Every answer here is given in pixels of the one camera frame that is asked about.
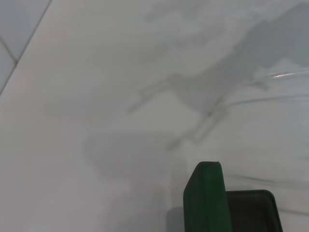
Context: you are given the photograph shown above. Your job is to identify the clear plastic glasses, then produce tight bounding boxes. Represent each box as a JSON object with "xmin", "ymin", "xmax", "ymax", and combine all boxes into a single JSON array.
[{"xmin": 225, "ymin": 69, "xmax": 309, "ymax": 107}]

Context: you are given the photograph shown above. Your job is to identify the green glasses case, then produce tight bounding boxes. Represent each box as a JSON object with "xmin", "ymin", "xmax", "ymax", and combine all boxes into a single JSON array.
[{"xmin": 183, "ymin": 161, "xmax": 283, "ymax": 232}]

